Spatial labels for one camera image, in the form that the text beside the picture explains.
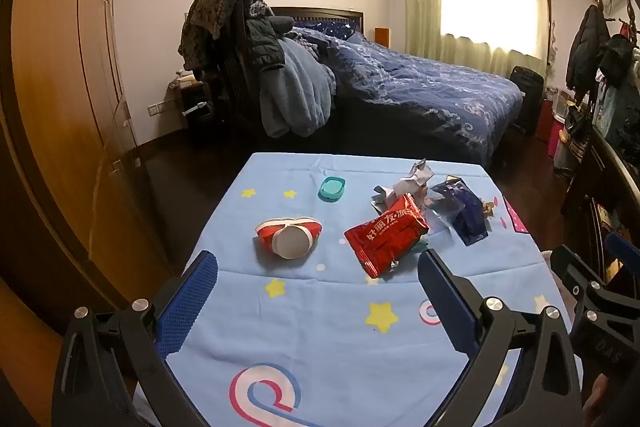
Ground black suitcase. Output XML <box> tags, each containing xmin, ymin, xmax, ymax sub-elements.
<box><xmin>509</xmin><ymin>66</ymin><xmax>545</xmax><ymax>136</ymax></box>

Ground dark nightstand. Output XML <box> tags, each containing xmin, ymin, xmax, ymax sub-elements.
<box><xmin>167</xmin><ymin>74</ymin><xmax>216</xmax><ymax>132</ymax></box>

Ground grey patterned garment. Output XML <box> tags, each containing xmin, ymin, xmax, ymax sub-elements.
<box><xmin>178</xmin><ymin>0</ymin><xmax>273</xmax><ymax>72</ymax></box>

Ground black hanging coat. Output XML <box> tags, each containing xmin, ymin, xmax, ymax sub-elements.
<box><xmin>566</xmin><ymin>4</ymin><xmax>612</xmax><ymax>95</ymax></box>

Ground coat rack with jackets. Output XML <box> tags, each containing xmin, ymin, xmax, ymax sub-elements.
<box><xmin>592</xmin><ymin>57</ymin><xmax>640</xmax><ymax>158</ymax></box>

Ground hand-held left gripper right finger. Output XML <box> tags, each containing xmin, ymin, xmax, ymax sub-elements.
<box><xmin>418</xmin><ymin>249</ymin><xmax>584</xmax><ymax>427</ymax></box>

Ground clear plastic wrapper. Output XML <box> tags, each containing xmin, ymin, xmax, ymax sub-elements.
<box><xmin>422</xmin><ymin>194</ymin><xmax>458</xmax><ymax>235</ymax></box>

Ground red snack packet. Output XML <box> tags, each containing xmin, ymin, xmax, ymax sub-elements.
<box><xmin>344</xmin><ymin>193</ymin><xmax>431</xmax><ymax>279</ymax></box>

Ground wooden wardrobe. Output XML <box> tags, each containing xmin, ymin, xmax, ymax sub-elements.
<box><xmin>0</xmin><ymin>0</ymin><xmax>173</xmax><ymax>308</ymax></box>

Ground red and white round container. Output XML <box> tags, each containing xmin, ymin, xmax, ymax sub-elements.
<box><xmin>254</xmin><ymin>216</ymin><xmax>322</xmax><ymax>262</ymax></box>

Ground light blue fleece robe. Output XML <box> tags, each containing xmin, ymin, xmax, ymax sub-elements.
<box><xmin>259</xmin><ymin>38</ymin><xmax>337</xmax><ymax>138</ymax></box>

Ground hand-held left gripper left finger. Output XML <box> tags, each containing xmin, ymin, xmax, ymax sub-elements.
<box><xmin>51</xmin><ymin>250</ymin><xmax>219</xmax><ymax>427</ymax></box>

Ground red box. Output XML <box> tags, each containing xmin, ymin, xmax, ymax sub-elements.
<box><xmin>535</xmin><ymin>99</ymin><xmax>557</xmax><ymax>142</ymax></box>

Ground light blue star-print tablecloth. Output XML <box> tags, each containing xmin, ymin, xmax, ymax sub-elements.
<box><xmin>132</xmin><ymin>152</ymin><xmax>585</xmax><ymax>427</ymax></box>

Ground crumpled silver wrapper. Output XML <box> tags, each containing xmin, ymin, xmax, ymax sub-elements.
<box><xmin>371</xmin><ymin>159</ymin><xmax>435</xmax><ymax>214</ymax></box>

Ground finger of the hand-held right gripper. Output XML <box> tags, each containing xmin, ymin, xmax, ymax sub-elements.
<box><xmin>550</xmin><ymin>246</ymin><xmax>618</xmax><ymax>323</ymax></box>
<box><xmin>604</xmin><ymin>232</ymin><xmax>640</xmax><ymax>290</ymax></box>

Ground small teal box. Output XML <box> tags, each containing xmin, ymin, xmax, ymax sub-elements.
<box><xmin>318</xmin><ymin>176</ymin><xmax>348</xmax><ymax>202</ymax></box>

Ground person's right hand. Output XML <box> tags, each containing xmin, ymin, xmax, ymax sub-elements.
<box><xmin>581</xmin><ymin>374</ymin><xmax>618</xmax><ymax>423</ymax></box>

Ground dark padded jacket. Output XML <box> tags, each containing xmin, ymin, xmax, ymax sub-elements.
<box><xmin>245</xmin><ymin>14</ymin><xmax>296</xmax><ymax>72</ymax></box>

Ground black chair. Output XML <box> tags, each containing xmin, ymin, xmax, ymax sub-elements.
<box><xmin>197</xmin><ymin>0</ymin><xmax>273</xmax><ymax>140</ymax></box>

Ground dark blue snack packet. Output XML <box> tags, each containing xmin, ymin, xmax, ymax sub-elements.
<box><xmin>431</xmin><ymin>176</ymin><xmax>489</xmax><ymax>247</ymax></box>

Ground blue patterned duvet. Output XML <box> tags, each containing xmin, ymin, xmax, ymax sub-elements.
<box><xmin>290</xmin><ymin>19</ymin><xmax>525</xmax><ymax>165</ymax></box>

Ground bed with dark headboard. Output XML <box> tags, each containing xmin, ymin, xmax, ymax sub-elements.
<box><xmin>270</xmin><ymin>6</ymin><xmax>525</xmax><ymax>168</ymax></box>

